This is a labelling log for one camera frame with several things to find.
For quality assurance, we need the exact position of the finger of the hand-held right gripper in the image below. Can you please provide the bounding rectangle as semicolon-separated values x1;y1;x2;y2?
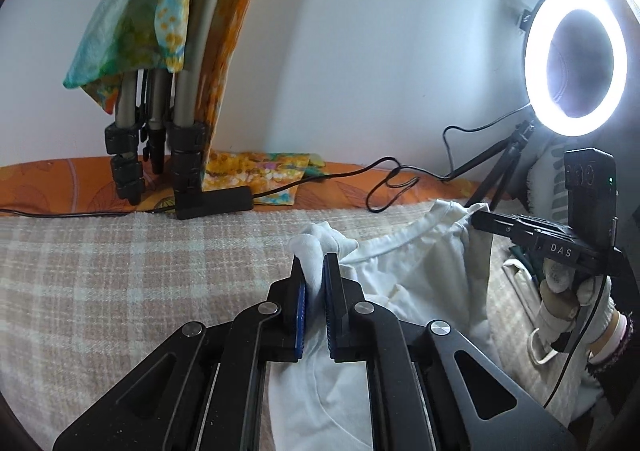
470;210;538;239

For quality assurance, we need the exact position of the green patterned white blanket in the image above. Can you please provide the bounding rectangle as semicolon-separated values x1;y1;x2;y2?
525;138;571;222

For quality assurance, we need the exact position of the small black tripod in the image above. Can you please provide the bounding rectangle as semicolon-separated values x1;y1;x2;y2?
465;118;536;212

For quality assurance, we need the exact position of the white ring light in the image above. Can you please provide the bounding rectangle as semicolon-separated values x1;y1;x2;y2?
517;0;628;137

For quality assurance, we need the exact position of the teal yellow floral scarf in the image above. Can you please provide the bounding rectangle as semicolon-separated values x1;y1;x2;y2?
62;0;226;114

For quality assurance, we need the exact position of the person's right forearm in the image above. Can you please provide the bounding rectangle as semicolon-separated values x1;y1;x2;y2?
585;313;638;382

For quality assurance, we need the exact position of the person's right hand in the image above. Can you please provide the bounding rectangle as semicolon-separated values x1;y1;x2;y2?
532;257;628;362

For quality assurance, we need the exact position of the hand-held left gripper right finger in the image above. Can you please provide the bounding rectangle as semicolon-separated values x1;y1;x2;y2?
322;252;583;451

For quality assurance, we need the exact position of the black ring light cable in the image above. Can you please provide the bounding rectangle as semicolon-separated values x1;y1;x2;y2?
0;101;533;222

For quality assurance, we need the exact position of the white t-shirt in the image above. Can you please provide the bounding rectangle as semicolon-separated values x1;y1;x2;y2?
267;200;493;451

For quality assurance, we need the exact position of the orange patterned bedsheet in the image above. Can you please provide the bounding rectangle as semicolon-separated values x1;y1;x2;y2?
0;156;501;217

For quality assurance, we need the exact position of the folded silver tripod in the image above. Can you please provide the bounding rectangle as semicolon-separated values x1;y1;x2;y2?
104;0;253;206

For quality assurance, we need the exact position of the orange yellow patterned cloth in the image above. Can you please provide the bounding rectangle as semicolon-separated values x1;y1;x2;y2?
192;0;326;208

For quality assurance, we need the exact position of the beige checkered blanket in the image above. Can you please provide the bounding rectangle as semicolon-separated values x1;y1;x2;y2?
0;201;601;451

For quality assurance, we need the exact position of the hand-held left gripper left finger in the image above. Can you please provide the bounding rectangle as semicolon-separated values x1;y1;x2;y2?
52;258;307;451

